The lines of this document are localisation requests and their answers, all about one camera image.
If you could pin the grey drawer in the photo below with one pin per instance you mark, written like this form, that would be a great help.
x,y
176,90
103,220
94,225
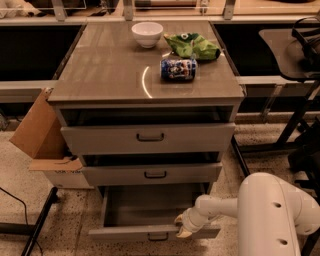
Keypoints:
x,y
151,174
144,212
143,139

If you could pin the black table leg left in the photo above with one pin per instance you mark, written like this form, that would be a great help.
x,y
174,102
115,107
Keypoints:
x,y
32,231

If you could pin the white ceramic bowl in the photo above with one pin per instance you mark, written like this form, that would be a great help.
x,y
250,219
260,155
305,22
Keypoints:
x,y
147,34

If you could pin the brown cardboard box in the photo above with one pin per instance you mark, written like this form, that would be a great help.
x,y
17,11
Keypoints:
x,y
39,137

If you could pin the blue printed can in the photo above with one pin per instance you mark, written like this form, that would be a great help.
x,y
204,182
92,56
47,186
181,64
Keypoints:
x,y
178,69

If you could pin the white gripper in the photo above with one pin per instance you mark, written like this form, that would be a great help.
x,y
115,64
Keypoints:
x,y
190,222

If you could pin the green chip bag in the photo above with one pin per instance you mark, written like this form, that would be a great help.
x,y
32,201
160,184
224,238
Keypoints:
x,y
192,46

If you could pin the grey drawer cabinet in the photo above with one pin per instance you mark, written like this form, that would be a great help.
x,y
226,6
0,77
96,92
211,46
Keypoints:
x,y
110,80

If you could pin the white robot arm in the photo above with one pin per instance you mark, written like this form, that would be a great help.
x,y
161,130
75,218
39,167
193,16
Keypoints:
x,y
271,214

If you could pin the black table leg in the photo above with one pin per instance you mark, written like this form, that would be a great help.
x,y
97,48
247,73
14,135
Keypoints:
x,y
32,231
239,157

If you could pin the black table leg right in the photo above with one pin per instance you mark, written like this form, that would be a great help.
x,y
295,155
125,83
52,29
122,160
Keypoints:
x,y
239,157

